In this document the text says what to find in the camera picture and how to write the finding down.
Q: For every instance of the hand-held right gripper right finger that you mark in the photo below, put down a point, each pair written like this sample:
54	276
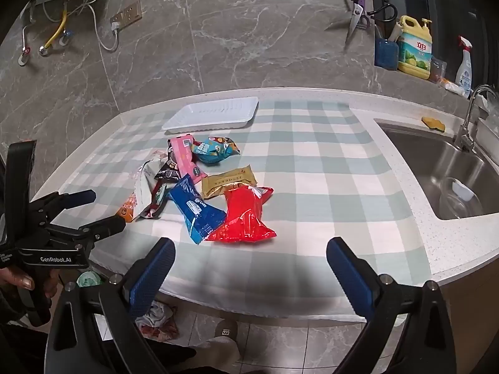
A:
351	276

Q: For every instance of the yellow sponge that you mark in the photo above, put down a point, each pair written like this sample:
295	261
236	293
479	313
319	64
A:
432	123

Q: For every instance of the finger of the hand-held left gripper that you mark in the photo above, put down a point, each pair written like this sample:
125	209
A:
105	226
80	198

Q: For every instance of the wall socket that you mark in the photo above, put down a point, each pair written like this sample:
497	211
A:
128	13

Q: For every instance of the shiny red snack bag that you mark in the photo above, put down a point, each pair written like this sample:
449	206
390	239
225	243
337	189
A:
243	218

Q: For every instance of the glass bowl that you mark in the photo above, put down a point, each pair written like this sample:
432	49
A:
448	202

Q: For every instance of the checked tablecloth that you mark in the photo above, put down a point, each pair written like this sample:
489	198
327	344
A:
312	163

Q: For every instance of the white tube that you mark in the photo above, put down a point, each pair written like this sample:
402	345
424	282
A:
452	87

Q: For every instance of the chrome faucet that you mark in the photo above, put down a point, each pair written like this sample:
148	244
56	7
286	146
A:
466	132

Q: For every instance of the pink snack packet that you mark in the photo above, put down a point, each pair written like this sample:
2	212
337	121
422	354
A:
185	156

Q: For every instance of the white grey snack packet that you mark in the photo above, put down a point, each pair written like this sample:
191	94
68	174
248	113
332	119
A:
150	171

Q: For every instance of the person's left hand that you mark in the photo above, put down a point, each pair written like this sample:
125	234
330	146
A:
17	279

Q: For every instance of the yellow detergent bottle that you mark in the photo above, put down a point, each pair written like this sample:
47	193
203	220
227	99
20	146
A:
415	54

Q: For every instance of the blue container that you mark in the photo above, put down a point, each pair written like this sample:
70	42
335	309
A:
386	54

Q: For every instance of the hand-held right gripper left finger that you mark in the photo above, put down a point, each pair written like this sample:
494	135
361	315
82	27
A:
152	272

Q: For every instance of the grey slipper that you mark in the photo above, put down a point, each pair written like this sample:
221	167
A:
227	331

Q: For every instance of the blue snack packet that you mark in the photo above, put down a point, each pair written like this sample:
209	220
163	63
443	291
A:
195	210

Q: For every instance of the steel sink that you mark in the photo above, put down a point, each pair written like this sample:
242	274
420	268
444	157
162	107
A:
421	163

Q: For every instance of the gold snack packet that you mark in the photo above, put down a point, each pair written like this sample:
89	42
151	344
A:
230	181

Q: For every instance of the teal snack packet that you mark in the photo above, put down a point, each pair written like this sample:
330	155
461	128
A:
212	151

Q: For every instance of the white plastic tray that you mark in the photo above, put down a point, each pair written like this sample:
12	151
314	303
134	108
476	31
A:
210	115

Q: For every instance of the orange snack packet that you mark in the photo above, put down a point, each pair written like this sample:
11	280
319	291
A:
128	212

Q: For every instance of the white spray bottle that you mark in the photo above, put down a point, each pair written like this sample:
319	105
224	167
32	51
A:
464	74

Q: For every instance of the black snack packet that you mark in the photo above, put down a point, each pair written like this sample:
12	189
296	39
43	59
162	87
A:
167	171

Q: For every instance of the green snack packet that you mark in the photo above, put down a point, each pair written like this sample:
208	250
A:
156	204

